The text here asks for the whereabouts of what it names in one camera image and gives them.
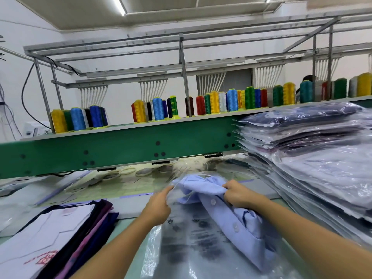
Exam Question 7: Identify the person's right hand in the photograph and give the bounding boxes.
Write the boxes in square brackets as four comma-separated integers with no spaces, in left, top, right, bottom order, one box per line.
[222,179,260,212]

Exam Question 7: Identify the person's left hand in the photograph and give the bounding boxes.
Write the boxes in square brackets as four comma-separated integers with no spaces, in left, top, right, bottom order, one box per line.
[139,184,175,227]

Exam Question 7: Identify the light blue shirt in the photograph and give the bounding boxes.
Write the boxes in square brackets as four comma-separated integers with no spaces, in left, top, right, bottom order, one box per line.
[174,174,280,272]

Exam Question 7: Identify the stack of plastic bags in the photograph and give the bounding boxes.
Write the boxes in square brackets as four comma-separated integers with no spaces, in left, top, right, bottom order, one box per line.
[139,206,309,279]

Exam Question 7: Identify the stack of bagged garments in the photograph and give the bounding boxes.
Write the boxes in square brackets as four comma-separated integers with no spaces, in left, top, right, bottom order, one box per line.
[237,102,372,248]

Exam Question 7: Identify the white shirt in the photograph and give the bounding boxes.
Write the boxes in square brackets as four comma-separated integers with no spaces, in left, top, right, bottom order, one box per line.
[282,143,372,210]

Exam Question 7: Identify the person's right forearm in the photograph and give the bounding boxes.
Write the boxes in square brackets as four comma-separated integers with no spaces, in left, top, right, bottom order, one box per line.
[244,195,372,279]

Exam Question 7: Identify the person's left forearm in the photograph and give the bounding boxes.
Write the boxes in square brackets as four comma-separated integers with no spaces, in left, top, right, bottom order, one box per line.
[71,215,169,279]

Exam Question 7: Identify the green machine beam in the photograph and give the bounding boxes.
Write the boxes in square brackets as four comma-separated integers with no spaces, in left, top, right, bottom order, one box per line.
[0,96,372,179]

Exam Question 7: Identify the row of coloured thread spools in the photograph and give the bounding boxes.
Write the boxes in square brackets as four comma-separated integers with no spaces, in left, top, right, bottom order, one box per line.
[50,72,372,134]

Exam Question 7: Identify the white box device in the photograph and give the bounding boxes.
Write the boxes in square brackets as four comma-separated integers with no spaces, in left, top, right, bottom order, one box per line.
[23,122,52,138]

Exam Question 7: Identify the grey metal thread rack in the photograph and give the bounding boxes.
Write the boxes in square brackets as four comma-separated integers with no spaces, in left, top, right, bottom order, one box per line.
[23,9,372,134]

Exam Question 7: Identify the black hanging cable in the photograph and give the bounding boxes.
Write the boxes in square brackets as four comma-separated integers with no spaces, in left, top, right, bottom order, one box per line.
[21,62,53,131]

